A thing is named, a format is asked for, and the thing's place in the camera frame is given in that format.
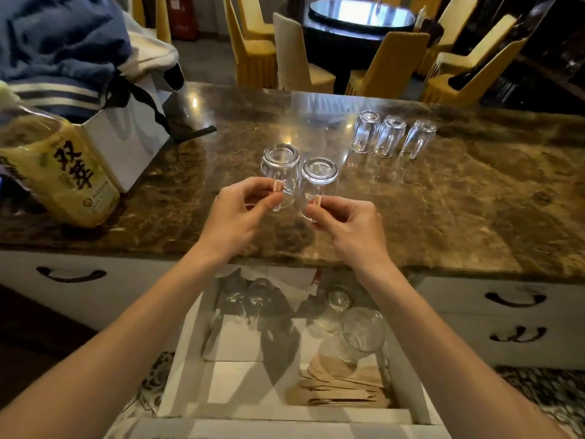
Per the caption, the person's left hand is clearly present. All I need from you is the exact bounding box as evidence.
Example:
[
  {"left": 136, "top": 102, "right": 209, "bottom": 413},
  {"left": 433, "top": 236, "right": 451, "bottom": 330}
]
[{"left": 196, "top": 177, "right": 285, "bottom": 266}]

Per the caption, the person's right hand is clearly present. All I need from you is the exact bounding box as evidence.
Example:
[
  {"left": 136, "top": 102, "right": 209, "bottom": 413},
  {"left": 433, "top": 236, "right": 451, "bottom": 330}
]
[{"left": 305, "top": 196, "right": 395, "bottom": 276}]

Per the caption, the clear glass handled cup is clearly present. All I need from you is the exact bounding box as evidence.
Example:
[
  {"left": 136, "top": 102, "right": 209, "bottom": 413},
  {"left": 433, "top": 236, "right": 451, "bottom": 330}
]
[
  {"left": 399, "top": 120, "right": 438, "bottom": 163},
  {"left": 299, "top": 157, "right": 339, "bottom": 223},
  {"left": 373, "top": 115, "right": 407, "bottom": 159},
  {"left": 260, "top": 143, "right": 302, "bottom": 212},
  {"left": 349, "top": 110, "right": 381, "bottom": 155}
]

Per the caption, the person's left forearm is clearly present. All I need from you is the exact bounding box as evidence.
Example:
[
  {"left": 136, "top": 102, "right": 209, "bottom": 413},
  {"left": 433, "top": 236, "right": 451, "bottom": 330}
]
[{"left": 0, "top": 244, "right": 234, "bottom": 439}]

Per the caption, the person's right forearm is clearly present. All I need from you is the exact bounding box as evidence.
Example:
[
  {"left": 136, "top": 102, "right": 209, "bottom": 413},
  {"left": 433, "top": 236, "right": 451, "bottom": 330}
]
[{"left": 359, "top": 262, "right": 569, "bottom": 439}]

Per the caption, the small clear glass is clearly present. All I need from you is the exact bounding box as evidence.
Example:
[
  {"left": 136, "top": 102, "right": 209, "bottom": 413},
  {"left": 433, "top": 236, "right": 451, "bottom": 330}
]
[{"left": 325, "top": 285, "right": 353, "bottom": 314}]

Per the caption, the clear stemmed glass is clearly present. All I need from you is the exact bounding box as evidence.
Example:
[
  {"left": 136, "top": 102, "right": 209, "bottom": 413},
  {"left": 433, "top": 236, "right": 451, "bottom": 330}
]
[
  {"left": 223, "top": 281, "right": 248, "bottom": 318},
  {"left": 247, "top": 277, "right": 276, "bottom": 318}
]

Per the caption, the large clear glass tumbler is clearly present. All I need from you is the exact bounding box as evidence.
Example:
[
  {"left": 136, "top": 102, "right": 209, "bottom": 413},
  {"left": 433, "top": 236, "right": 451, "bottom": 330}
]
[{"left": 337, "top": 307, "right": 387, "bottom": 364}]

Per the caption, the white paper bag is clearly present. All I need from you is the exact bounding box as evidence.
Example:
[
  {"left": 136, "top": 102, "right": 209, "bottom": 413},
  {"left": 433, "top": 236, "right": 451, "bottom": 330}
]
[{"left": 81, "top": 72, "right": 185, "bottom": 194}]

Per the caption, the round dark dining table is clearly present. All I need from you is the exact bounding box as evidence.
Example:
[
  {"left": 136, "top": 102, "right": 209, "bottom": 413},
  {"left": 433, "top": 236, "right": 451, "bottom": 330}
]
[{"left": 299, "top": 0, "right": 446, "bottom": 95}]

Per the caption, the group of yellow covered chairs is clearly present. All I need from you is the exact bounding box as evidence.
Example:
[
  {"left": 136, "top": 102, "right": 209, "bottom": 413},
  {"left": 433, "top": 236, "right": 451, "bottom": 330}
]
[{"left": 132, "top": 0, "right": 529, "bottom": 106}]

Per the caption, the white drawer front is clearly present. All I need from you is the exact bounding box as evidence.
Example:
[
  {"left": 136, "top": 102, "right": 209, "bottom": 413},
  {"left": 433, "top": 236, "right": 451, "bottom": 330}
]
[
  {"left": 410, "top": 274, "right": 585, "bottom": 317},
  {"left": 438, "top": 312, "right": 585, "bottom": 372},
  {"left": 0, "top": 249, "right": 216, "bottom": 333}
]

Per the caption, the pile of wooden spatulas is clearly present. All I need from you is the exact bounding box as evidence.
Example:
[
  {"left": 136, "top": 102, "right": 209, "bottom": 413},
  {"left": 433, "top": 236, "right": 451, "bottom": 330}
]
[{"left": 285, "top": 354, "right": 395, "bottom": 410}]

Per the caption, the open white drawer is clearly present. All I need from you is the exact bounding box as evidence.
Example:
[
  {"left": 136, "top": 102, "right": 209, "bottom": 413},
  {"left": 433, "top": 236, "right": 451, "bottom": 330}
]
[{"left": 157, "top": 264, "right": 445, "bottom": 427}]

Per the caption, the white cloth garment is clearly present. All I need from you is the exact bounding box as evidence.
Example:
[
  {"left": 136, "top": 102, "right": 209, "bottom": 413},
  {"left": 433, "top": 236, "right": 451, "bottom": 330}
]
[{"left": 118, "top": 12, "right": 180, "bottom": 84}]

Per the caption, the round glass turntable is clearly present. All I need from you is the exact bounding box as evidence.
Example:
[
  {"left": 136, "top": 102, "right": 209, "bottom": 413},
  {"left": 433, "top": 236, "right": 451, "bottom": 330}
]
[{"left": 308, "top": 0, "right": 417, "bottom": 35}]

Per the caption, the red cabinet box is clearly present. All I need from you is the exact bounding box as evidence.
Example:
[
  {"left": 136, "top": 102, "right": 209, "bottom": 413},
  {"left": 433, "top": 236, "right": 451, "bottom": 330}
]
[{"left": 165, "top": 0, "right": 200, "bottom": 42}]

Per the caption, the yellow label drink bottle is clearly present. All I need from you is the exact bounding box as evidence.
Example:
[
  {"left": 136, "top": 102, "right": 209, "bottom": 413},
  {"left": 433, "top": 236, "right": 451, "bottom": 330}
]
[{"left": 0, "top": 81, "right": 121, "bottom": 229}]

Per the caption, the blue striped garment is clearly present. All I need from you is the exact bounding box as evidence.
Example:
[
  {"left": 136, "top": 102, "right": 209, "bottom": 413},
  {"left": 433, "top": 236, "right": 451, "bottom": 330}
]
[{"left": 0, "top": 0, "right": 134, "bottom": 125}]

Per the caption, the black bag strap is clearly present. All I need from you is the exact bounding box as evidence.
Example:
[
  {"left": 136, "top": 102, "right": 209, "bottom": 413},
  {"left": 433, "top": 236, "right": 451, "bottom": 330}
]
[{"left": 104, "top": 64, "right": 218, "bottom": 144}]

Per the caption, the black drawer handle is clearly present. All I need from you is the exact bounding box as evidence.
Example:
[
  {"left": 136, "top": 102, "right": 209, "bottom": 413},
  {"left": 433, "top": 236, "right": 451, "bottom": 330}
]
[
  {"left": 484, "top": 291, "right": 548, "bottom": 309},
  {"left": 36, "top": 266, "right": 108, "bottom": 284},
  {"left": 489, "top": 325, "right": 548, "bottom": 344}
]

